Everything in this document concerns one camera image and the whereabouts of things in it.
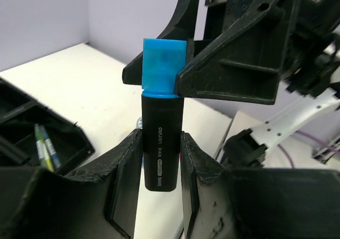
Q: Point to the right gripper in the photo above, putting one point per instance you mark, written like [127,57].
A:
[246,48]

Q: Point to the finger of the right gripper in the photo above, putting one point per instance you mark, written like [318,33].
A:
[180,27]

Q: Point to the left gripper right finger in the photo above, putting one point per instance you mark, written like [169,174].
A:
[221,202]

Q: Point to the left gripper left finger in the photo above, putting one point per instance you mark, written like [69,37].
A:
[97,200]

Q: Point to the blue highlighter cap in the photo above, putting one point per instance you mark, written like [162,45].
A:
[162,60]

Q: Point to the blue slim pen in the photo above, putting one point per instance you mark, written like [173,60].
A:
[50,147]

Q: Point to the blue tip black highlighter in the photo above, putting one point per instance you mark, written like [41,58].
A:
[162,120]

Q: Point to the green slim pen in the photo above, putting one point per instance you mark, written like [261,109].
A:
[39,145]

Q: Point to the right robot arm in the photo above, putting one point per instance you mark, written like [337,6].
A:
[319,96]

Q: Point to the black compartment tray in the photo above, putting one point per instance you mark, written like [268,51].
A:
[34,135]

